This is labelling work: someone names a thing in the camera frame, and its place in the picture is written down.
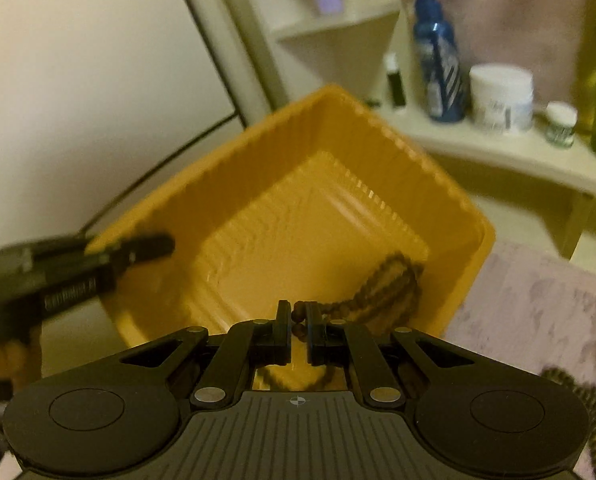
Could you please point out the large white cream jar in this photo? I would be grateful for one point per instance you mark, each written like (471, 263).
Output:
(501, 100)

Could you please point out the cream wooden shelf unit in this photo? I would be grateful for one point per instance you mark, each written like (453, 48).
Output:
(502, 152)

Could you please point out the small black white tube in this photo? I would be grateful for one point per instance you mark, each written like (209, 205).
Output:
(395, 82)

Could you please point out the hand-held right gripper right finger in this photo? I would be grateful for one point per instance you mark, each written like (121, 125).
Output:
(314, 335)

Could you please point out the person's left hand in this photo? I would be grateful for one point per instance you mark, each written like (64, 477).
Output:
(5, 355)

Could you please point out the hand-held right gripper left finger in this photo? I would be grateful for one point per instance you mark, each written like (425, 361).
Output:
(284, 332)

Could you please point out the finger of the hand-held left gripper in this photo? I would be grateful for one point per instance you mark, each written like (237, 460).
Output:
(145, 247)

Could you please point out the blue spray bottle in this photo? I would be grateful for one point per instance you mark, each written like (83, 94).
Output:
(437, 65)

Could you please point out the yellow ribbed plastic tray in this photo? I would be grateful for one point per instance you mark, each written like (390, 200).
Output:
(298, 210)

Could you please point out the pink hanging towel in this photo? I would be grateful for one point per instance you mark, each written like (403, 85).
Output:
(517, 20)

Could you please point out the small white jar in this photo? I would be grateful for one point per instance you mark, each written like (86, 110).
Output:
(561, 125)

